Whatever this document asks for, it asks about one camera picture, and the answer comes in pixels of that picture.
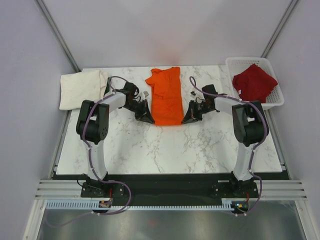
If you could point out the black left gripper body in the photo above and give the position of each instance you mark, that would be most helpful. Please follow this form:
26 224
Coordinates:
138 107

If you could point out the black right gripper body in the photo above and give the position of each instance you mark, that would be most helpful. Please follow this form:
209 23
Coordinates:
197 109

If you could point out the orange t shirt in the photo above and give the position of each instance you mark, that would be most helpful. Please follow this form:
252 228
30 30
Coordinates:
166 96

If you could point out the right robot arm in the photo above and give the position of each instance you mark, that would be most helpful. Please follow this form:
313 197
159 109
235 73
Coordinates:
249 125

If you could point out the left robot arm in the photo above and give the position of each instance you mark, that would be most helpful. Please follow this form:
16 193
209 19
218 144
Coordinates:
93 124

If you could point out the dark green folded t shirt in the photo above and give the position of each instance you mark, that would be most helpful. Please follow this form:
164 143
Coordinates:
108 87

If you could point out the dark red t shirt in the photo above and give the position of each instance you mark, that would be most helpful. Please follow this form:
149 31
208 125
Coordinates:
254 84

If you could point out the cream folded t shirt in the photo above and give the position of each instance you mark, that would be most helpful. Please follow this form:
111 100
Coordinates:
77 87

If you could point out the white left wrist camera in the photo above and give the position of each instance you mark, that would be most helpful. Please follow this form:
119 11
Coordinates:
144 95

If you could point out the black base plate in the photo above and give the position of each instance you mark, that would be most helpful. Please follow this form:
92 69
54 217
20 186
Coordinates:
125 178

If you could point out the white slotted cable duct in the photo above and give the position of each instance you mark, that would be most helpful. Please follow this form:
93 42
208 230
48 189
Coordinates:
90 204

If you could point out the right aluminium corner post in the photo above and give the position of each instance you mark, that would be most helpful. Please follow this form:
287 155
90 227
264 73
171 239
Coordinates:
280 27

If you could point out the aluminium corner post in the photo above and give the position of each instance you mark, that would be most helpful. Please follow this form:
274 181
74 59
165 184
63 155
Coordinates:
280 27
57 34

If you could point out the aluminium frame rail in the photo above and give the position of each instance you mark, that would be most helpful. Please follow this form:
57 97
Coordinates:
266 190

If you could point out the left aluminium corner post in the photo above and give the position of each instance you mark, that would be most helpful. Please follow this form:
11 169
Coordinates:
57 34

